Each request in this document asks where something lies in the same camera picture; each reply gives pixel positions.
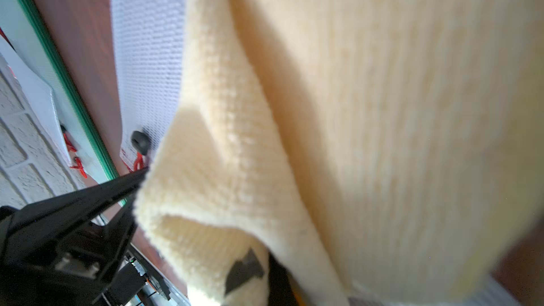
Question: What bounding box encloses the white red zip document bag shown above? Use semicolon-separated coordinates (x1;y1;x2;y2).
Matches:
1;31;88;179

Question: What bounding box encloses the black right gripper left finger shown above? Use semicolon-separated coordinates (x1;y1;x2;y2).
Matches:
225;249;265;296

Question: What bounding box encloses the yellow wiping cloth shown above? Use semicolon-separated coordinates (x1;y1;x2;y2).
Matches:
134;0;543;305

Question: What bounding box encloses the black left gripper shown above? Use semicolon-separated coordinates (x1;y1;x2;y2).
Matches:
1;169;148;305

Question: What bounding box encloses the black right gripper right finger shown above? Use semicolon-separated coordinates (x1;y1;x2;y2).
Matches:
268;254;299;306

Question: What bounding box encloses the green zip mesh document bag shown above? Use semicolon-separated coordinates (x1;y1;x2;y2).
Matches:
1;0;118;184

